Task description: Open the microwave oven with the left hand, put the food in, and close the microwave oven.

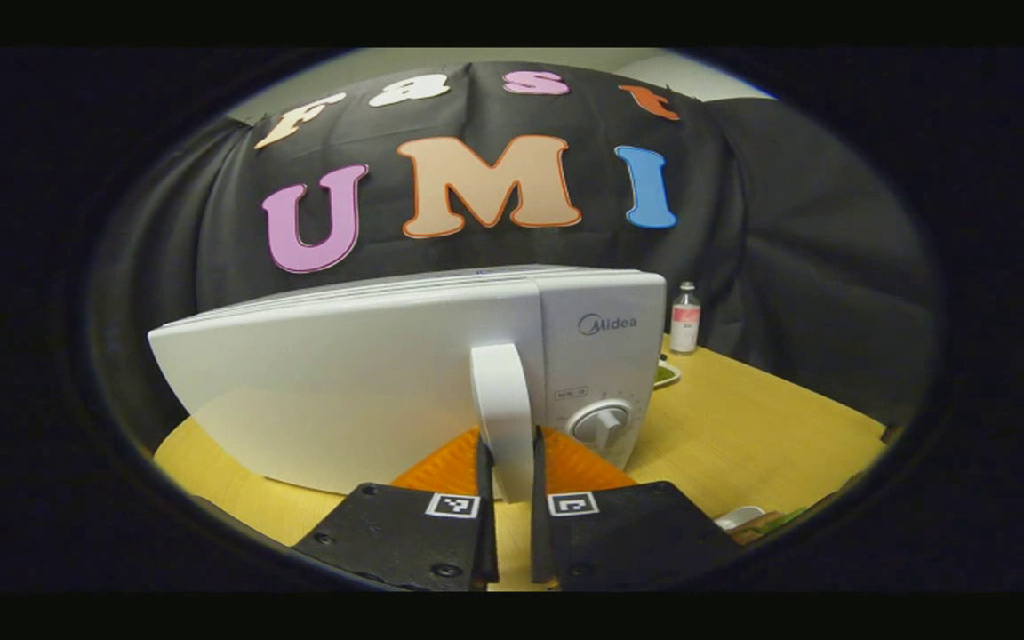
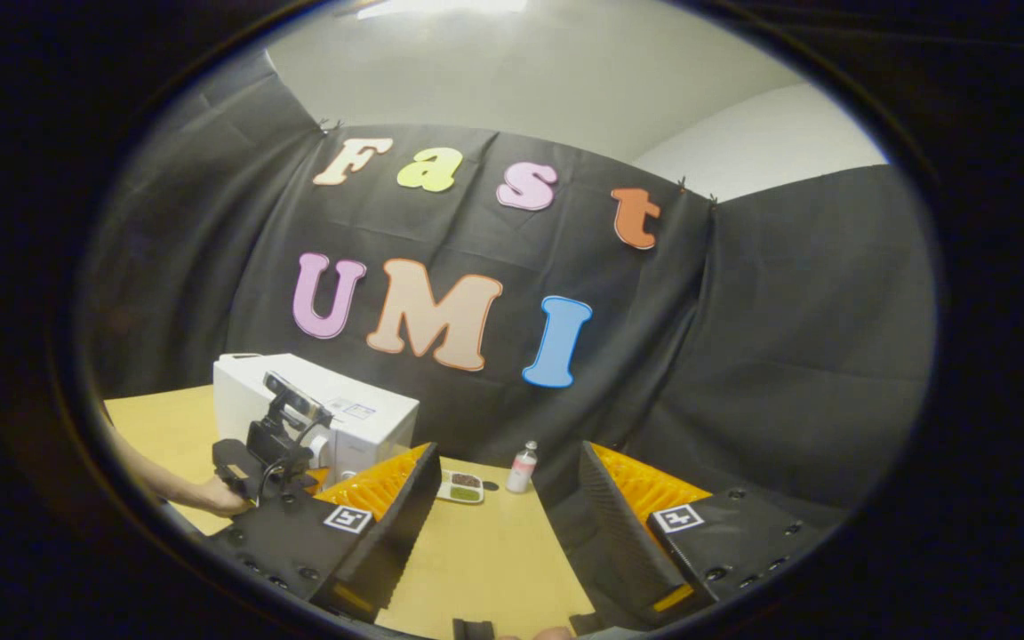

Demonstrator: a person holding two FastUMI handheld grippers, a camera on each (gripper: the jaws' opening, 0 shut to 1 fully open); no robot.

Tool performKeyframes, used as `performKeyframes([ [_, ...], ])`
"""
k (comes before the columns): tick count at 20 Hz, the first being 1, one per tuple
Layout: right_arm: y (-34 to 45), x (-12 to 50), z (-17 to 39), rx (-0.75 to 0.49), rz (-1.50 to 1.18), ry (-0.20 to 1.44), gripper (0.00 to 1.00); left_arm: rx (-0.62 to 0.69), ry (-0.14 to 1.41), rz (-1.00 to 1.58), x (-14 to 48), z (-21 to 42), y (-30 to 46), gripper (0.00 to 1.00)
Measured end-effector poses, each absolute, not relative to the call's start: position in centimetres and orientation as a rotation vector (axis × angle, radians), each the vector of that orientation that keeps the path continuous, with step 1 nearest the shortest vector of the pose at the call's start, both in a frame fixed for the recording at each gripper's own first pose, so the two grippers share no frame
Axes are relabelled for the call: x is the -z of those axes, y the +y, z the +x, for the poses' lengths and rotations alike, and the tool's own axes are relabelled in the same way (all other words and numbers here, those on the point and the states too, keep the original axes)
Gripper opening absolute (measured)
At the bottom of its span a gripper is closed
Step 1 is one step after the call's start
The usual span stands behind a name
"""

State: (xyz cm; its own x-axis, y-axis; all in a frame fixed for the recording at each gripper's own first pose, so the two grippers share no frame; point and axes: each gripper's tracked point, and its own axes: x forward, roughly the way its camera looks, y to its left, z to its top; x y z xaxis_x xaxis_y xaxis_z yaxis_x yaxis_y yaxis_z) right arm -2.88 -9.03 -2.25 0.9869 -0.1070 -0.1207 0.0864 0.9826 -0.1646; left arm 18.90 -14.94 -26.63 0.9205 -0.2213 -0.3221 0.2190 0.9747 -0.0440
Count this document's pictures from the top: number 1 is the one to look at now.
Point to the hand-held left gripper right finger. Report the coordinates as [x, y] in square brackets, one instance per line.
[539, 516]

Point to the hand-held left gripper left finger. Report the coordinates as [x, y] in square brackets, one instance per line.
[485, 516]

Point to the white microwave oven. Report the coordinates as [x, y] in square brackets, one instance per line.
[343, 391]

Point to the lettuce sandwich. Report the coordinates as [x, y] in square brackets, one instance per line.
[770, 524]

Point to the white divided sauce dish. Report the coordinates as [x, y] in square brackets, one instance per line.
[665, 375]

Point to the white ribbed plastic tray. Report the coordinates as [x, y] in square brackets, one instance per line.
[739, 516]

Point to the clear bottle pink label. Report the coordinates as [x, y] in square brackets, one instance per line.
[685, 324]

